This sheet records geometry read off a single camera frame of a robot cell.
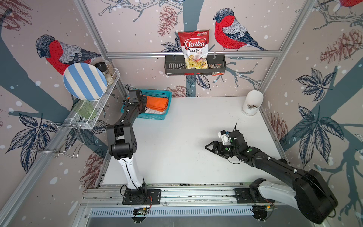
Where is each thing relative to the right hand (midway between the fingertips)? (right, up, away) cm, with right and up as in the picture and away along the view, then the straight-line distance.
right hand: (209, 148), depth 82 cm
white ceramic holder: (+38, +31, +23) cm, 54 cm away
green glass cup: (-65, +24, -12) cm, 71 cm away
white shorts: (-42, +22, +24) cm, 53 cm away
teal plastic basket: (-37, +37, +33) cm, 62 cm away
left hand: (-41, +33, +16) cm, 55 cm away
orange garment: (-34, +27, +19) cm, 47 cm away
